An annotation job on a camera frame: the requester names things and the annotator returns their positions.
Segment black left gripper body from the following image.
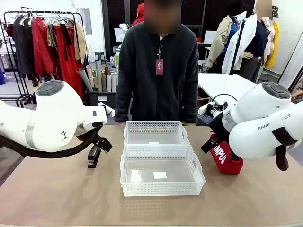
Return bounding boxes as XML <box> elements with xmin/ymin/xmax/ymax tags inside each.
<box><xmin>89</xmin><ymin>135</ymin><xmax>103</xmax><ymax>148</ymax></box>

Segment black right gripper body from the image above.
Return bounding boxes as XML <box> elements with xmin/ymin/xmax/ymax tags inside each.
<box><xmin>209</xmin><ymin>113</ymin><xmax>234</xmax><ymax>148</ymax></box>

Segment red Campus pencil case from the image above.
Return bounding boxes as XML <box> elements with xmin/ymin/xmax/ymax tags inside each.
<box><xmin>209</xmin><ymin>132</ymin><xmax>244</xmax><ymax>175</ymax></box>

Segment black stapler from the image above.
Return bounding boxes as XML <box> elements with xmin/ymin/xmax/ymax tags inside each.
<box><xmin>87</xmin><ymin>145</ymin><xmax>102</xmax><ymax>169</ymax></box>

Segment person's right forearm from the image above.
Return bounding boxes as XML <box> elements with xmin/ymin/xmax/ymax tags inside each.
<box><xmin>115</xmin><ymin>78</ymin><xmax>133</xmax><ymax>123</ymax></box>

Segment person's left forearm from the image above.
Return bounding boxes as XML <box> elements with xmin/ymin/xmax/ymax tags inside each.
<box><xmin>182</xmin><ymin>78</ymin><xmax>199</xmax><ymax>123</ymax></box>

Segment clear storage box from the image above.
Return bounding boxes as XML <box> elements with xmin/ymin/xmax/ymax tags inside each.
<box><xmin>197</xmin><ymin>104</ymin><xmax>214</xmax><ymax>126</ymax></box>

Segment dark plastic bin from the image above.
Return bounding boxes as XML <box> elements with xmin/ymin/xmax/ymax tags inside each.
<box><xmin>89</xmin><ymin>91</ymin><xmax>118</xmax><ymax>106</ymax></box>

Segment white work table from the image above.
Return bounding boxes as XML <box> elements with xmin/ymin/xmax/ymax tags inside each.
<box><xmin>197</xmin><ymin>73</ymin><xmax>258</xmax><ymax>102</ymax></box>

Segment white perforated plastic basket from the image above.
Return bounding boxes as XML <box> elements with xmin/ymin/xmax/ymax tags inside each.
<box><xmin>120</xmin><ymin>144</ymin><xmax>206</xmax><ymax>197</ymax></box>
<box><xmin>123</xmin><ymin>120</ymin><xmax>191</xmax><ymax>146</ymax></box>

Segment grey paper roll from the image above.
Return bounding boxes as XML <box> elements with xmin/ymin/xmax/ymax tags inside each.
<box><xmin>78</xmin><ymin>68</ymin><xmax>95</xmax><ymax>92</ymax></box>

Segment tall white paper roll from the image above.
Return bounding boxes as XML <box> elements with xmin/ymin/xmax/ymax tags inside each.
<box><xmin>95</xmin><ymin>60</ymin><xmax>102</xmax><ymax>92</ymax></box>

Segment person in dark fleece jacket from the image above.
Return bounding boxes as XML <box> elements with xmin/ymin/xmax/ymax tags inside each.
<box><xmin>115</xmin><ymin>0</ymin><xmax>199</xmax><ymax>123</ymax></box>

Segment long red dress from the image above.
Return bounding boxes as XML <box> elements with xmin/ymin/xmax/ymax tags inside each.
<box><xmin>53</xmin><ymin>25</ymin><xmax>83</xmax><ymax>98</ymax></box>

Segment grey metal stool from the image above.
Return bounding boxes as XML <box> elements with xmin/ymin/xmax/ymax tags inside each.
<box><xmin>94</xmin><ymin>51</ymin><xmax>106</xmax><ymax>66</ymax></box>

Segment black tripod pole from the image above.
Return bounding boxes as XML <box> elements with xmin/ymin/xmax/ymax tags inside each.
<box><xmin>229</xmin><ymin>20</ymin><xmax>246</xmax><ymax>75</ymax></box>

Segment mannequin in beige trench coat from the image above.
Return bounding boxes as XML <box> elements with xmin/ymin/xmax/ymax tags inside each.
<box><xmin>205</xmin><ymin>8</ymin><xmax>248</xmax><ymax>74</ymax></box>

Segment mannequin in white shirt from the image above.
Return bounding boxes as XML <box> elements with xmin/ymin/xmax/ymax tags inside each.
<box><xmin>221</xmin><ymin>10</ymin><xmax>270</xmax><ymax>83</ymax></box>

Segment yellow garment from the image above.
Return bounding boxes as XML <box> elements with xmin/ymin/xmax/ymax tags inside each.
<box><xmin>265</xmin><ymin>22</ymin><xmax>280</xmax><ymax>68</ymax></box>

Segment beige garment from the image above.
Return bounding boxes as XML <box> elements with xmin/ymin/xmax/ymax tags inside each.
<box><xmin>73</xmin><ymin>22</ymin><xmax>91</xmax><ymax>64</ymax></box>

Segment black floor stand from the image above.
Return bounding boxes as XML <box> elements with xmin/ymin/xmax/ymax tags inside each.
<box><xmin>276</xmin><ymin>30</ymin><xmax>303</xmax><ymax>92</ymax></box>

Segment red jacket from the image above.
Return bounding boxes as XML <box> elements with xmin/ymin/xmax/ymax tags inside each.
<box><xmin>32</xmin><ymin>17</ymin><xmax>55</xmax><ymax>76</ymax></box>

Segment black scarf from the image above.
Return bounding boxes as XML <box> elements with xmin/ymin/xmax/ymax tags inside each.
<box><xmin>59</xmin><ymin>23</ymin><xmax>73</xmax><ymax>61</ymax></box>

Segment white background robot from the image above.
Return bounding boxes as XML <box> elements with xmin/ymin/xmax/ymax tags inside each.
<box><xmin>115</xmin><ymin>23</ymin><xmax>130</xmax><ymax>41</ymax></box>

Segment gold patterned garment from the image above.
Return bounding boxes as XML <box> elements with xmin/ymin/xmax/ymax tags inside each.
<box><xmin>46</xmin><ymin>25</ymin><xmax>57</xmax><ymax>48</ymax></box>

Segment black clothes rack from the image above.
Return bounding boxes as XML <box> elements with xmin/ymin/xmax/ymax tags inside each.
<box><xmin>0</xmin><ymin>10</ymin><xmax>85</xmax><ymax>108</ymax></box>

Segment dark grey coat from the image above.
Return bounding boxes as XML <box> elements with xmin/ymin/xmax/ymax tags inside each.
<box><xmin>13</xmin><ymin>17</ymin><xmax>35</xmax><ymax>75</ymax></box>

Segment person in red hood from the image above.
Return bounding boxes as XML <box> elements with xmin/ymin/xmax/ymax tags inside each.
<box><xmin>132</xmin><ymin>3</ymin><xmax>145</xmax><ymax>26</ymax></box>

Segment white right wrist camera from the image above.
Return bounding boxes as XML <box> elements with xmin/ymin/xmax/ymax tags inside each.
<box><xmin>198</xmin><ymin>101</ymin><xmax>224</xmax><ymax>118</ymax></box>

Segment thin black camera cable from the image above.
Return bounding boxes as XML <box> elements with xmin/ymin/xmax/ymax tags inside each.
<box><xmin>212</xmin><ymin>94</ymin><xmax>238</xmax><ymax>106</ymax></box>

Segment black cable sleeve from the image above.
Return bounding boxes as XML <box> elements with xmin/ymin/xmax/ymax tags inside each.
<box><xmin>271</xmin><ymin>126</ymin><xmax>299</xmax><ymax>171</ymax></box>

